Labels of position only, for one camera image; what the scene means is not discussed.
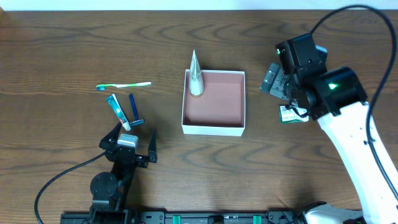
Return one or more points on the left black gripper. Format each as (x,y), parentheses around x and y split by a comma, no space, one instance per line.
(127,152)

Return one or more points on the green white toothbrush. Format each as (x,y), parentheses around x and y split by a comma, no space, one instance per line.
(102,87)

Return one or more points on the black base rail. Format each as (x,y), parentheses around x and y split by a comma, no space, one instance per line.
(270,217)

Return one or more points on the green white packet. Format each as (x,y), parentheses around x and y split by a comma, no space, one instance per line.
(290,116)

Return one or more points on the blue disposable razor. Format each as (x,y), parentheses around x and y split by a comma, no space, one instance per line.
(137,121)

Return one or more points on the white lotion tube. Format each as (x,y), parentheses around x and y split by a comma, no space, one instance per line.
(196,85)

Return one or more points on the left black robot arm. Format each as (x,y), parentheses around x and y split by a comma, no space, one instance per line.
(110,189)

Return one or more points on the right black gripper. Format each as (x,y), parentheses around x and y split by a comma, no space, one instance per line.
(270,81)

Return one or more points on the white box pink interior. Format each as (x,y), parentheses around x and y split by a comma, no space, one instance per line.
(220,110)

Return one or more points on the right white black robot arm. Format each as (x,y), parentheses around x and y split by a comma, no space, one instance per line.
(336,100)

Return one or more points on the teal toothpaste tube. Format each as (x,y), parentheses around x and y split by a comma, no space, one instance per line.
(116,107)

